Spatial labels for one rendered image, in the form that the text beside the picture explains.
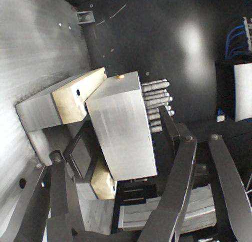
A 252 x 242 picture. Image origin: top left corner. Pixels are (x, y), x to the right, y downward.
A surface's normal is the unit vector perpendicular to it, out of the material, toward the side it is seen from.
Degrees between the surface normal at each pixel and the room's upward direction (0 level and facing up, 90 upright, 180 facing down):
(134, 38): 90
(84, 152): 0
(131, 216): 90
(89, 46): 90
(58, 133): 0
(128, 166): 90
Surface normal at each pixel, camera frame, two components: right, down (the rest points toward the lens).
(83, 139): 0.97, -0.20
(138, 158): -0.05, 0.37
